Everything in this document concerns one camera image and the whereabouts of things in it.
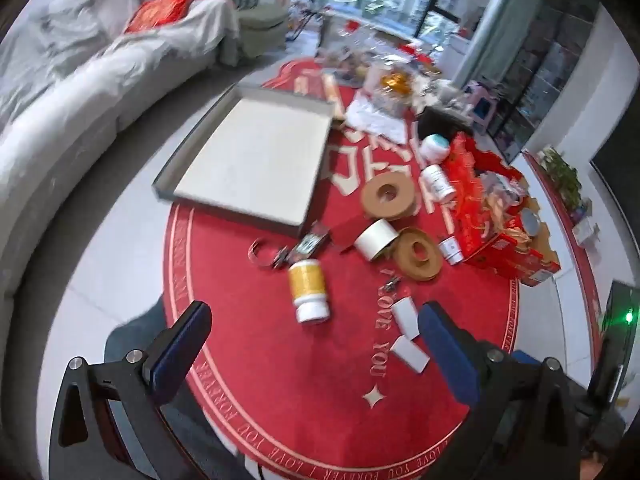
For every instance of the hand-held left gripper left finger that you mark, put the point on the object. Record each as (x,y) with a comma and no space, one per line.
(177,355)

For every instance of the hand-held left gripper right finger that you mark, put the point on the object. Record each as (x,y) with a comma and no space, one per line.
(447,355)

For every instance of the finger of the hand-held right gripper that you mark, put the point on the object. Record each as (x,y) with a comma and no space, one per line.
(606,376)

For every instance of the brown paper tape roll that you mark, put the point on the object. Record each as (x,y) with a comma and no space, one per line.
(395,207)
(425,267)

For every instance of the yellow label white bottle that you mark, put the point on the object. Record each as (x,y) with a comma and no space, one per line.
(306,280)

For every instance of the dark foil packet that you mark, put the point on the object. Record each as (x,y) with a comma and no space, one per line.
(307,246)

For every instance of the grey shallow tray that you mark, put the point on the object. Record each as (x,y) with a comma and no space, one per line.
(255,160)

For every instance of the small white printed box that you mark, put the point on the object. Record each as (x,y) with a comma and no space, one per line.
(450,251)

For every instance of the red gift box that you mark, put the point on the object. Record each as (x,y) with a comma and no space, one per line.
(480,240)

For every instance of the round red printed rug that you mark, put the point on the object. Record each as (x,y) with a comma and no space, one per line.
(300,385)

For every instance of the white tape roll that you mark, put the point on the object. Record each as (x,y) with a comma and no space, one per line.
(372,237)

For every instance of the green potted plant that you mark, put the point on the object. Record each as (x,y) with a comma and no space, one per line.
(565,175)

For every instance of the white pill bottle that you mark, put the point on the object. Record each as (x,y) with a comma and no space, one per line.
(436,183)

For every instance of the white jar teal lid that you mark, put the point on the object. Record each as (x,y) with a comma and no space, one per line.
(434,150)

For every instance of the sofa with white cover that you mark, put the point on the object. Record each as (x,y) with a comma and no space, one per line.
(50,160)

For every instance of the black box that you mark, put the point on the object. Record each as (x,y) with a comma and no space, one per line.
(445,120)

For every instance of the glass display cabinet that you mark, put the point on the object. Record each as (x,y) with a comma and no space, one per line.
(545,75)

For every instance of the pink toy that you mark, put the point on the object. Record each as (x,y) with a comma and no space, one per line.
(482,105)

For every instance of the white paper sheet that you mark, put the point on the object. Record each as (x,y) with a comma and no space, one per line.
(372,115)

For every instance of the clear bag with gold item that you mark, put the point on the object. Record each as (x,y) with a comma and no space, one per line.
(392,82)

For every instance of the green armchair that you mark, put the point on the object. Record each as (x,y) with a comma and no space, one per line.
(260,25)

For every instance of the red cushion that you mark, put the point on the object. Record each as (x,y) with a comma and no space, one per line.
(160,10)

